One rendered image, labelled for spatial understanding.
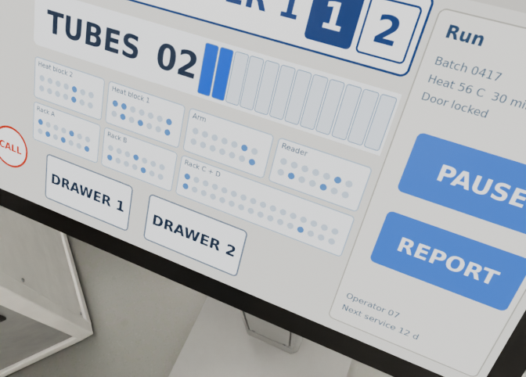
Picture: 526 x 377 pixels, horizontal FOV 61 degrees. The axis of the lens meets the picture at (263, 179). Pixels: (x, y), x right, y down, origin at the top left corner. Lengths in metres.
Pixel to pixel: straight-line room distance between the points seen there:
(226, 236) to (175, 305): 1.07
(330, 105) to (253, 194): 0.09
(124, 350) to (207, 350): 0.25
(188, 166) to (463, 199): 0.21
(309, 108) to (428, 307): 0.17
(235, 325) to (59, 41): 1.06
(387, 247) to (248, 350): 1.02
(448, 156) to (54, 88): 0.32
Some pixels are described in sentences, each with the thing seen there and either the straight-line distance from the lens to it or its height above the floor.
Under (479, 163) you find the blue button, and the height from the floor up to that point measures 1.11.
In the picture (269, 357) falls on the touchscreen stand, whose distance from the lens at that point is 1.33.
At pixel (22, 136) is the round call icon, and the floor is 1.03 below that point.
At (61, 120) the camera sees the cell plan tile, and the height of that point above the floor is 1.05.
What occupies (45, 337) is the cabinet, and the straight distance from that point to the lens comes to 1.34.
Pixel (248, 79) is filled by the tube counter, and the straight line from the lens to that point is 0.33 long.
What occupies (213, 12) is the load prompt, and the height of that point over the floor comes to 1.14.
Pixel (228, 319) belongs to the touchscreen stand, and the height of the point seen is 0.04.
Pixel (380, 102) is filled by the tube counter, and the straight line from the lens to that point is 0.31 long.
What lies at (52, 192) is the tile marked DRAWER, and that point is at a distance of 0.47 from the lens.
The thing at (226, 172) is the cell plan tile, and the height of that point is 1.06.
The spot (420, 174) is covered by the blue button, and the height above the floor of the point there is 1.09.
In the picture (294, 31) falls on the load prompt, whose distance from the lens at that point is 0.32.
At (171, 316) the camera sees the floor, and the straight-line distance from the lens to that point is 1.43.
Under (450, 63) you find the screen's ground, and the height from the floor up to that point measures 1.15.
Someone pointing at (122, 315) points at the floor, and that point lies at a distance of 1.47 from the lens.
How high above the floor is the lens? 1.36
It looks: 61 degrees down
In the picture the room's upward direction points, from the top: 4 degrees counter-clockwise
